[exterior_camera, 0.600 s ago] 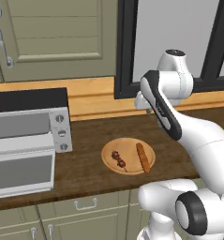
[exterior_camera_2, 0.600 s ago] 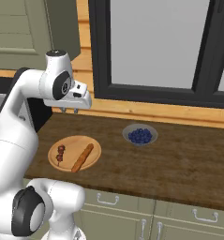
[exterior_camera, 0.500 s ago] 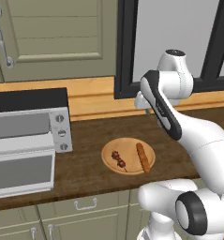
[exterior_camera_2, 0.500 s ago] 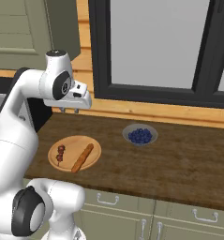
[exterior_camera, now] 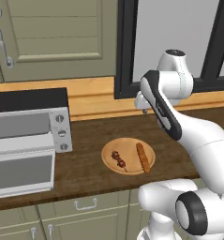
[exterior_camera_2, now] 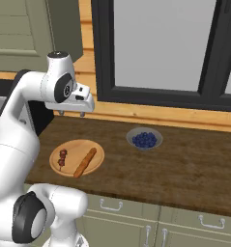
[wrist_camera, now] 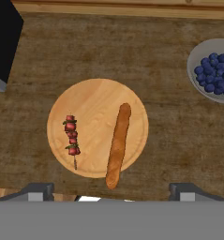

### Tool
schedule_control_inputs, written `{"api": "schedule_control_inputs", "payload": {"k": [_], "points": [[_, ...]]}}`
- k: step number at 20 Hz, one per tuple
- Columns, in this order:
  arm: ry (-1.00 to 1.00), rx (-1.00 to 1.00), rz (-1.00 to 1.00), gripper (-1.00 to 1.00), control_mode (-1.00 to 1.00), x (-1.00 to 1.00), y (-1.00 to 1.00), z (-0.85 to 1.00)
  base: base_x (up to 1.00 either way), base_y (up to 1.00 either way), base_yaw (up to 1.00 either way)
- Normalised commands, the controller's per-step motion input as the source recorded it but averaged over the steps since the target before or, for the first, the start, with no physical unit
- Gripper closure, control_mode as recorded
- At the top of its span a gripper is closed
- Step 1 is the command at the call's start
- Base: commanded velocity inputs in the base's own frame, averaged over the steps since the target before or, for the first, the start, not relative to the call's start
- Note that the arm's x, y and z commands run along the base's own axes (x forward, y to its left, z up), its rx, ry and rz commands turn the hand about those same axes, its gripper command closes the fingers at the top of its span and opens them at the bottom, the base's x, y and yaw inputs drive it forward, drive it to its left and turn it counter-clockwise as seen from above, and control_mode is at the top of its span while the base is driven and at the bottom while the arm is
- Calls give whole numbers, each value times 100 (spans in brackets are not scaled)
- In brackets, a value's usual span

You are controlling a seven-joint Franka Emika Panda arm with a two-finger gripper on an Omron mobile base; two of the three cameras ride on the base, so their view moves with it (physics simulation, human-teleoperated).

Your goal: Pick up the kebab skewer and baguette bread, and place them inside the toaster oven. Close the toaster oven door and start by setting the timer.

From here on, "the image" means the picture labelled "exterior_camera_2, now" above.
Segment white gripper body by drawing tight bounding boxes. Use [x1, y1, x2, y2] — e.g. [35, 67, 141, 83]
[44, 94, 96, 114]

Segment kebab skewer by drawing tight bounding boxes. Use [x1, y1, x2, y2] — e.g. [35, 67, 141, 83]
[57, 148, 69, 172]

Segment baguette bread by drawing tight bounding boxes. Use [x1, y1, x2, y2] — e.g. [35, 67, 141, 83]
[72, 147, 99, 179]

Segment olive green cupboard door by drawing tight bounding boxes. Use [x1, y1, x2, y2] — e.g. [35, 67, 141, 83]
[77, 215, 159, 247]
[155, 221, 231, 247]

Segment round wooden plate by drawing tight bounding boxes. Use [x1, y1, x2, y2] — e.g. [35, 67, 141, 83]
[48, 138, 106, 178]

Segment grey bowl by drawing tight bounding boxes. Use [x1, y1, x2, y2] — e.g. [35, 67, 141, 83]
[126, 126, 164, 152]

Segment dark framed window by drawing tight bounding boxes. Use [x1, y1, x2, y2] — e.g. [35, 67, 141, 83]
[90, 0, 231, 113]

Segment blueberries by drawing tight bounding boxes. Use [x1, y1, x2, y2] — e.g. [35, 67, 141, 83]
[131, 130, 159, 150]

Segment olive green drawer front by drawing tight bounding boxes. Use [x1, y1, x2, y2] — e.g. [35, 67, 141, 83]
[86, 192, 161, 224]
[158, 205, 231, 239]

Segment olive green wall cupboard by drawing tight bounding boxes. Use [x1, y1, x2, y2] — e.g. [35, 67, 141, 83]
[0, 0, 84, 65]

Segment silver drawer handle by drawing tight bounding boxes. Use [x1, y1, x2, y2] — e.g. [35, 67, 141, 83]
[197, 214, 227, 231]
[99, 198, 124, 212]

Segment silver cupboard door handle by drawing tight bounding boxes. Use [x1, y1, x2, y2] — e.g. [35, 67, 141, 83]
[160, 228, 169, 247]
[143, 224, 153, 247]

